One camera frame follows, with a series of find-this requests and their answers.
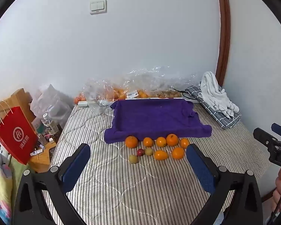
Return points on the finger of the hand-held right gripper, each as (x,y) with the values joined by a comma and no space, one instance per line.
(278,129)
(261,136)

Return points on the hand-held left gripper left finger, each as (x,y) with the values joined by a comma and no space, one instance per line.
(76,166)

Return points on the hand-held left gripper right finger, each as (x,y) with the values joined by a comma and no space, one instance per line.
(201,168)

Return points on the yellow green plum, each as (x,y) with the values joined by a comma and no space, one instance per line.
(133,159)

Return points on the large orange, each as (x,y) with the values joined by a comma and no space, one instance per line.
(131,141)

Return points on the red plum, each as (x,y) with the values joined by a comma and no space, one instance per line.
(140,152)

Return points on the wooden side table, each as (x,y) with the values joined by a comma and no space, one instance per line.
(43,158)

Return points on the grey checked cloth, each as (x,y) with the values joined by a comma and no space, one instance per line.
(224,120)

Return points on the white tube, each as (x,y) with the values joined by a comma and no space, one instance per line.
(37,151)

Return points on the clear water bottle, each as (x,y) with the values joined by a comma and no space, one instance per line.
(49,124)

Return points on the striped bed sheet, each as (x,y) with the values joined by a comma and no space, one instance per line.
(121,187)

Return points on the white striped towel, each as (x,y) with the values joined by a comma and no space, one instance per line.
(215,93)

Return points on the purple towel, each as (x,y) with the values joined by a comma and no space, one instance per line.
(154,119)

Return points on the translucent plastic bag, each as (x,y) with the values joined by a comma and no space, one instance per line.
(49,103)

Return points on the red paper bag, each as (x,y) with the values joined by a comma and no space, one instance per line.
(14,136)

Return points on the colourful printed blanket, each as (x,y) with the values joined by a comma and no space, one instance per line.
(0,187)

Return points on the pile of bagged oranges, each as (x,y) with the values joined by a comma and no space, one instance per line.
(120,94)

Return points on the white bag label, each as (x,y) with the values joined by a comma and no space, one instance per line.
(132,94)

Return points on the large clear plastic bag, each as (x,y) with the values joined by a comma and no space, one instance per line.
(154,79)

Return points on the brown wooden door frame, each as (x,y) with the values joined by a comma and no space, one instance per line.
(223,28)

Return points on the white light switch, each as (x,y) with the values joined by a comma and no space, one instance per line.
(98,7)

